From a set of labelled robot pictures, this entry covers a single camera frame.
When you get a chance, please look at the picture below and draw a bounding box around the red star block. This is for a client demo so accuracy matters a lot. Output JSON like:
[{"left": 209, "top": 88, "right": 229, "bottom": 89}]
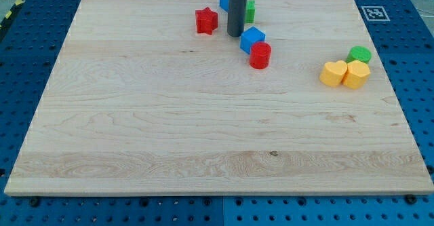
[{"left": 195, "top": 7, "right": 218, "bottom": 35}]

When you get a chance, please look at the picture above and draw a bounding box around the blue cube block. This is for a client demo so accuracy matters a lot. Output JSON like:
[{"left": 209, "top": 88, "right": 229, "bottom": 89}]
[{"left": 240, "top": 26, "right": 266, "bottom": 54}]

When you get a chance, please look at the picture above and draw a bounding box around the red cylinder block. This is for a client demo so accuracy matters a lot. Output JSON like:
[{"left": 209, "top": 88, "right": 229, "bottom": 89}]
[{"left": 249, "top": 41, "right": 272, "bottom": 69}]

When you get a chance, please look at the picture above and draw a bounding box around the yellow hexagon block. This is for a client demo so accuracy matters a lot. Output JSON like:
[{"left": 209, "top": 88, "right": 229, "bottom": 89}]
[{"left": 342, "top": 60, "right": 371, "bottom": 90}]

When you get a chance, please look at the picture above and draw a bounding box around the yellow heart block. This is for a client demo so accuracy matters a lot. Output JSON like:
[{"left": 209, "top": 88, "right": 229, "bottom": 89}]
[{"left": 319, "top": 60, "right": 347, "bottom": 88}]

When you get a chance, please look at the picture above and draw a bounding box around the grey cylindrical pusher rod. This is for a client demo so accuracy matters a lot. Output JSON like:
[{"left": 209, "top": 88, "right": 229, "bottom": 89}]
[{"left": 226, "top": 0, "right": 247, "bottom": 37}]

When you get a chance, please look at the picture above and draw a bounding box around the yellow black hazard tape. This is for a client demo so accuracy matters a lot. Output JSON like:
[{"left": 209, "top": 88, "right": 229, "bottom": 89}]
[{"left": 1, "top": 0, "right": 25, "bottom": 29}]

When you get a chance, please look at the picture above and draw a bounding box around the white fiducial marker tag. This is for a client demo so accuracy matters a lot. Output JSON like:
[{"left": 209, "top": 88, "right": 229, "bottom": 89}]
[{"left": 361, "top": 5, "right": 390, "bottom": 22}]

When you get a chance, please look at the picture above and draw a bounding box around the green cylinder block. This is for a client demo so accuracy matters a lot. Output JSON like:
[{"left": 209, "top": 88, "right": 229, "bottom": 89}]
[{"left": 345, "top": 45, "right": 372, "bottom": 64}]

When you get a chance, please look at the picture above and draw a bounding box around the green star block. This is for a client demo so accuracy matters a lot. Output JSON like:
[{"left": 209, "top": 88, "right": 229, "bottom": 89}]
[{"left": 245, "top": 0, "right": 256, "bottom": 23}]

